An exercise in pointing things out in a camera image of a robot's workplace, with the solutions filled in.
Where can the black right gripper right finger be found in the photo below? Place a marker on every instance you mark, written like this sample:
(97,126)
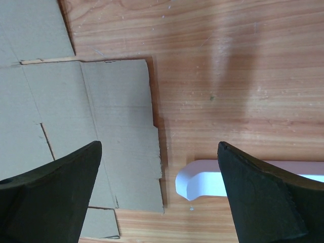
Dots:
(270,204)

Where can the brown cardboard box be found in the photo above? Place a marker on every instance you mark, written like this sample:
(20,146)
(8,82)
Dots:
(50,109)

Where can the white garment rack base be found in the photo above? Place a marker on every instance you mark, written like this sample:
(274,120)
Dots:
(203,177)

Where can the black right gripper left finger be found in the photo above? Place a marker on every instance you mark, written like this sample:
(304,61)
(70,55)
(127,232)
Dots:
(49,203)

